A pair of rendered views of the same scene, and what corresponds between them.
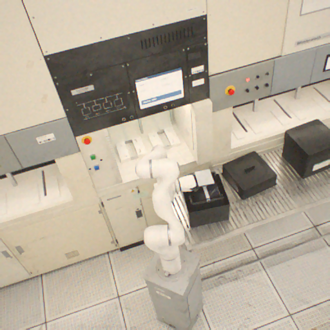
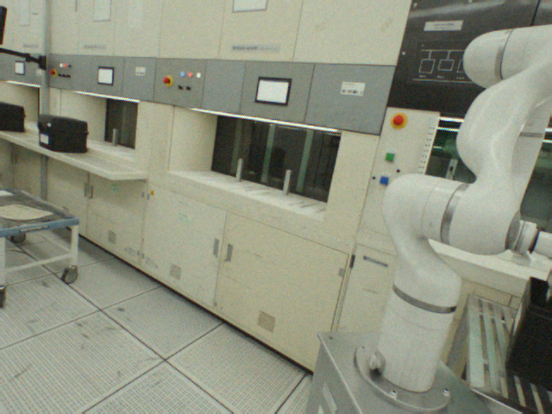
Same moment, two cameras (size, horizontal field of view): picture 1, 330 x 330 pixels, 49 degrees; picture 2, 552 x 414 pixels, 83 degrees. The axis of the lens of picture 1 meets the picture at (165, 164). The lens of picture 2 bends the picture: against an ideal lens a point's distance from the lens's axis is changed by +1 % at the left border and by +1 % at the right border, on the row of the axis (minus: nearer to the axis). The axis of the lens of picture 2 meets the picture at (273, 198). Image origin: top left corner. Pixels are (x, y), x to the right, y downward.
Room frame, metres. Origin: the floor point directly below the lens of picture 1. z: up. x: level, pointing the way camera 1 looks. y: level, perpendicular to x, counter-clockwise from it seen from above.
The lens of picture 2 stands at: (0.42, -0.09, 1.21)
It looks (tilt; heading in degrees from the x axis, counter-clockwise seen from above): 12 degrees down; 42
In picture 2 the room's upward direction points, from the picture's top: 10 degrees clockwise
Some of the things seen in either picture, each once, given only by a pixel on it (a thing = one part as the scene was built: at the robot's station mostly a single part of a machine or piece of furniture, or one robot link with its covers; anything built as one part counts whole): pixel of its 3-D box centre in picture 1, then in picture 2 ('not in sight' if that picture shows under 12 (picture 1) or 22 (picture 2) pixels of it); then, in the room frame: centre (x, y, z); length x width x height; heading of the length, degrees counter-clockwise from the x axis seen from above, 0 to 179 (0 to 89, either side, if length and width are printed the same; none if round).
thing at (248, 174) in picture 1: (249, 173); not in sight; (1.68, -0.59, 0.83); 0.29 x 0.29 x 0.13; 18
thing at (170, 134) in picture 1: (164, 138); (517, 253); (2.11, -0.02, 0.89); 0.22 x 0.21 x 0.04; 12
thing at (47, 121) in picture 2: not in sight; (62, 133); (1.08, 2.86, 0.93); 0.30 x 0.28 x 0.26; 99
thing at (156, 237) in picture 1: (161, 241); (422, 235); (1.08, 0.09, 1.07); 0.19 x 0.12 x 0.24; 85
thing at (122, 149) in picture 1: (131, 148); not in sight; (2.05, 0.24, 0.89); 0.22 x 0.21 x 0.04; 12
